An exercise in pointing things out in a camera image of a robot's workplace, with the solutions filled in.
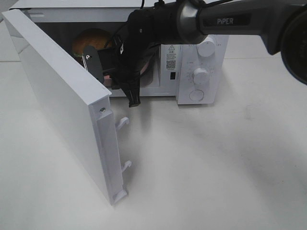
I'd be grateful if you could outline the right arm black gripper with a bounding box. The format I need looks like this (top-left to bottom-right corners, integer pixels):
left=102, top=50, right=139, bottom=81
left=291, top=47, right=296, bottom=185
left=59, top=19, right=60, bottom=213
left=83, top=6, right=183, bottom=107

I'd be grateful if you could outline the burger with lettuce and cheese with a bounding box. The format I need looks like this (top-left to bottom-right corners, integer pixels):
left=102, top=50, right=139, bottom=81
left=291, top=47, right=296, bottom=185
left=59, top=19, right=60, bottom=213
left=72, top=28, right=111, bottom=58

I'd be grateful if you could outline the white timer knob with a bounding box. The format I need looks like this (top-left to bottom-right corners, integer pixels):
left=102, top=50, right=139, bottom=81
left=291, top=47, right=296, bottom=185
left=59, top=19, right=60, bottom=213
left=193, top=68, right=210, bottom=85

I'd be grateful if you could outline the upper white power knob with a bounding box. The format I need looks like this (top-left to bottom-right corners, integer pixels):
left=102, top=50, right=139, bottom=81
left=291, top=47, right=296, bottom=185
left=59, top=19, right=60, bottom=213
left=197, top=37, right=216, bottom=57

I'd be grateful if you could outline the white warning label sticker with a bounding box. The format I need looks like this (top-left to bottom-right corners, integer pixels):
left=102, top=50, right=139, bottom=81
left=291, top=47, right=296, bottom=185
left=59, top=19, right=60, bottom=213
left=165, top=45, right=180, bottom=70

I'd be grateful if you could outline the pink round plate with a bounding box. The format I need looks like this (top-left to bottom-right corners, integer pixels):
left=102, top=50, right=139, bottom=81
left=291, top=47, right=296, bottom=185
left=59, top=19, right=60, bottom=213
left=103, top=57, right=154, bottom=90

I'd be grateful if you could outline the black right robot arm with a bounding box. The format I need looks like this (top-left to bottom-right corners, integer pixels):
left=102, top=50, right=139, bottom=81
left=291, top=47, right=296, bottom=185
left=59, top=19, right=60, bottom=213
left=82, top=0, right=307, bottom=107

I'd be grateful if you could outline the white microwave door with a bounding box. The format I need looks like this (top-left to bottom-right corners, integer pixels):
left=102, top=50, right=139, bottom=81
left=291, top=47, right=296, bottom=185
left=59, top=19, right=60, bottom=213
left=2, top=9, right=131, bottom=205

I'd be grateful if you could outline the white microwave oven body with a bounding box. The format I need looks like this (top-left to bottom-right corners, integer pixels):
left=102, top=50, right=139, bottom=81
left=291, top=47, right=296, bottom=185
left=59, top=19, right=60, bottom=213
left=12, top=0, right=228, bottom=104

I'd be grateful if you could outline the round white door button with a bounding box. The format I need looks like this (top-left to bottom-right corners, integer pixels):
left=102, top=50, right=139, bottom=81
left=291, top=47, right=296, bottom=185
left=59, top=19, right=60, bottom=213
left=189, top=90, right=204, bottom=102

